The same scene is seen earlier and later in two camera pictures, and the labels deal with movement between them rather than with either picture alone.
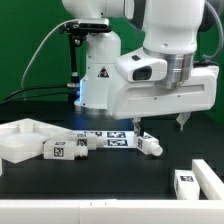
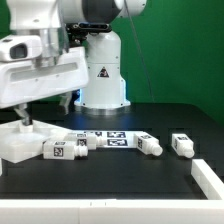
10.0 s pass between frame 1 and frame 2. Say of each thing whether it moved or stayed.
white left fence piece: stayed
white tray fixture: stayed
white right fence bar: stayed
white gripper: moved
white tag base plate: stayed
